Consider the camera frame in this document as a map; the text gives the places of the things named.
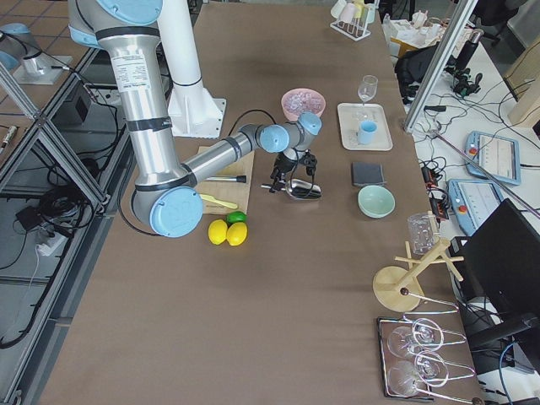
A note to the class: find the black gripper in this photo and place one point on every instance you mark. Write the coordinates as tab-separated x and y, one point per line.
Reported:
282	165

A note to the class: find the steel ice scoop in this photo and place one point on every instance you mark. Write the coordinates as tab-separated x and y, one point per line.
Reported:
299	190

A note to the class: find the pink bowl of ice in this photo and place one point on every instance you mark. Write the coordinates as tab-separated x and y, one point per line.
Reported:
297	101

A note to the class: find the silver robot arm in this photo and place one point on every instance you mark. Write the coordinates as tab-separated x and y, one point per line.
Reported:
155	64

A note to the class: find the light blue cup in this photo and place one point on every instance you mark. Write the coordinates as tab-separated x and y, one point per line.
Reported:
366	132

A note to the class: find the wooden cup tree stand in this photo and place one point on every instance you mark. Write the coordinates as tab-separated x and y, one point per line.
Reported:
398	289

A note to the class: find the white cup rack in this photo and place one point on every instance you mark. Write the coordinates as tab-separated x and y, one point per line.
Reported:
358	29

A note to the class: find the pink cup on rack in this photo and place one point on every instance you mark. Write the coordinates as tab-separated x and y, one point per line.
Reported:
345	12

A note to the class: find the steel muddler black tip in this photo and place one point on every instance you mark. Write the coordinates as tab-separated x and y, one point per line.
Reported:
242	179

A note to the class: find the bamboo cutting board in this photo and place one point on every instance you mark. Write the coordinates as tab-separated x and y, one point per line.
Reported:
232	191

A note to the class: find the green lime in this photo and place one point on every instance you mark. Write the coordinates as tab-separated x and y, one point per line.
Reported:
236	217

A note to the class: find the yellow lemon right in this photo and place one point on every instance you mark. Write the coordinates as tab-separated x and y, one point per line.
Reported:
237	233

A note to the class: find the yellow lemon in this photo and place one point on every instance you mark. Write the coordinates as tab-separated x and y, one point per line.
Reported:
217	231
237	233

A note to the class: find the yellow plastic knife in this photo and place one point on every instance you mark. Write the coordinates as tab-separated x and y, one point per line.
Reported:
212	199

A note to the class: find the yellow lemon left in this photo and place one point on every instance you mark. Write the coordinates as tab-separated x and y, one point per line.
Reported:
217	231

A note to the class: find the beige serving tray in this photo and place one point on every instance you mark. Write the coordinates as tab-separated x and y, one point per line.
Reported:
349	117

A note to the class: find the mint green bowl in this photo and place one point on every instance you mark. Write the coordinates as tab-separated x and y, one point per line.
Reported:
376	201

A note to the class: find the clear wine glass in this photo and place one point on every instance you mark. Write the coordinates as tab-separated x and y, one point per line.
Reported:
367	88

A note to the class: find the clear glass on stand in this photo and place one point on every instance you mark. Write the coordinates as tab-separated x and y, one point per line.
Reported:
423	232

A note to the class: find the blue teach pendant lower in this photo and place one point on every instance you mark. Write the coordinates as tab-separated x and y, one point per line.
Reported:
473	201

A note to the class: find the blue teach pendant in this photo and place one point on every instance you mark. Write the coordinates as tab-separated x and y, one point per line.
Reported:
497	155
473	201

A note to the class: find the black wine glass rack tray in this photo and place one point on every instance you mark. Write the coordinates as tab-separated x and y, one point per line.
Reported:
384	326

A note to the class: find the hanging wine glass upper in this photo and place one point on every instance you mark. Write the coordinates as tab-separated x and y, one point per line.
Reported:
407	340

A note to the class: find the hanging wine glass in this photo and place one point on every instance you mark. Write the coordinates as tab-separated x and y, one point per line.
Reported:
423	374
407	340

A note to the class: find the blue teach pendant upper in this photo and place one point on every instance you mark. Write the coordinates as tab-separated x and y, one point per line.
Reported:
497	155

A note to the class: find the black monitor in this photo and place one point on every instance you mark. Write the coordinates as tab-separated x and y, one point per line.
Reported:
501	263

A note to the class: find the hanging wine glass lower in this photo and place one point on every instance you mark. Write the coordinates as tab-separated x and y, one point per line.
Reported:
423	374

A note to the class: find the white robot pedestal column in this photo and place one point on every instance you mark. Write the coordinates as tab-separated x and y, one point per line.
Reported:
194	112

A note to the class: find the aluminium frame post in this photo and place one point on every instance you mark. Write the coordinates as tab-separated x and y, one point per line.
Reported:
460	16

